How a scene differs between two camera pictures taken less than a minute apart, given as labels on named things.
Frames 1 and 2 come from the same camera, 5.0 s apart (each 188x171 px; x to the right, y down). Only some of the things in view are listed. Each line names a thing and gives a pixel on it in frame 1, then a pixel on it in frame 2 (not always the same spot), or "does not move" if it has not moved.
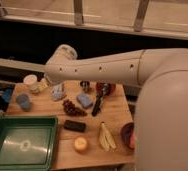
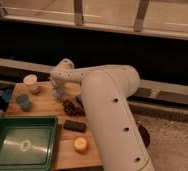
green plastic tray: x=22 y=143 does not move
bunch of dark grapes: x=71 y=109 does not move
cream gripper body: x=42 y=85 -> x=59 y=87
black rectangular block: x=79 y=126 does not move
